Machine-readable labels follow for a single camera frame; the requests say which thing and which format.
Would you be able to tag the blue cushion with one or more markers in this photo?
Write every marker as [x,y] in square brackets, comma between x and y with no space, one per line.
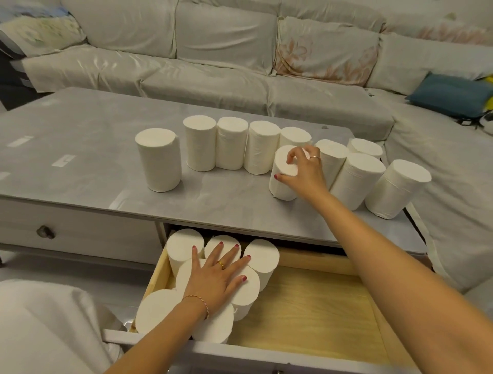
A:
[450,94]

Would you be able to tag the person's left thumb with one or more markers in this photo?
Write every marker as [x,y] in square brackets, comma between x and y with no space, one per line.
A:
[238,284]

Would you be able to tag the person's right hand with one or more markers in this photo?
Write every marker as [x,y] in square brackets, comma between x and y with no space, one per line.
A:
[310,177]

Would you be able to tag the cluster of white paper rolls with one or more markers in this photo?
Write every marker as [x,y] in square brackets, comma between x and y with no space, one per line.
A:
[158,312]

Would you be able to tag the black and white object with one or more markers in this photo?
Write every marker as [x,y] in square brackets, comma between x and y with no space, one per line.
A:
[486,121]

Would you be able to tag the yellow cushion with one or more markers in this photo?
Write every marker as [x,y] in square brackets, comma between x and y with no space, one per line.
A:
[489,92]

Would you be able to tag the person's right thumb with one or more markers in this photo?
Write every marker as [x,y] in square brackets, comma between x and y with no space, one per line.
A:
[285,180]

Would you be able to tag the wooden drawer with grey front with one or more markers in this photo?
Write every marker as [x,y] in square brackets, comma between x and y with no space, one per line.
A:
[316,308]

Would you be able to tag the grey sofa back cushion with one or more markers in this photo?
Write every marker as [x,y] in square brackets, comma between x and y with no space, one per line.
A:
[123,23]
[227,36]
[408,57]

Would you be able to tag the person's left hand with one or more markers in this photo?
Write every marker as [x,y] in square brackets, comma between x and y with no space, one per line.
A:
[210,283]

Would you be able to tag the person's left forearm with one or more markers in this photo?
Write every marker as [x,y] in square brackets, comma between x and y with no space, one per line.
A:
[161,343]

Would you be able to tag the person's right forearm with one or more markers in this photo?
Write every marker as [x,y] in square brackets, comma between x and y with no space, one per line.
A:
[396,277]

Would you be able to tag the grey coffee table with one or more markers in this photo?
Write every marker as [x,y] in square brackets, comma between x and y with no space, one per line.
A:
[96,127]

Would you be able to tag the patterned pale pillow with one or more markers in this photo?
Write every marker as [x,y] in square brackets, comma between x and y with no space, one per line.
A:
[38,32]

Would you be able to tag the person's left little finger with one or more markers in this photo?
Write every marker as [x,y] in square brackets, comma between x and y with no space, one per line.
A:
[195,261]

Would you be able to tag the dark round drawer knob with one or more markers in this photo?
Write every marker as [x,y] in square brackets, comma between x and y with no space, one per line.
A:
[45,232]

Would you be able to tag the white toilet paper roll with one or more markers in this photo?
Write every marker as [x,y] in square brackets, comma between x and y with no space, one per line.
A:
[283,189]

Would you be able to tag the white tape strip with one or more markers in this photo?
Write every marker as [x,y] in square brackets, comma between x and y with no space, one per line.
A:
[63,160]
[20,141]

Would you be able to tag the row of white paper rolls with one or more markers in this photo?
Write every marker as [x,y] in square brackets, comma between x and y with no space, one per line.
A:
[231,144]

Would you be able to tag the person's left middle finger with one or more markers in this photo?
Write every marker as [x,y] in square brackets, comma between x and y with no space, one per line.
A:
[231,257]

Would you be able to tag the white fabric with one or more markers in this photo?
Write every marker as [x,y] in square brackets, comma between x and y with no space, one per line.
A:
[42,327]

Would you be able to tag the grey fabric sofa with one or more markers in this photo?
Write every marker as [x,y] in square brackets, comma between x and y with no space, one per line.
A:
[316,104]

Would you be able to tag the closed grey drawer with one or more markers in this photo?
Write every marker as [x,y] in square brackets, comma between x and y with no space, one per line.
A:
[96,227]

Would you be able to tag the floral sofa cushion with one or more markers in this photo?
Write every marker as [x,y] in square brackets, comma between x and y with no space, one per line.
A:
[327,50]

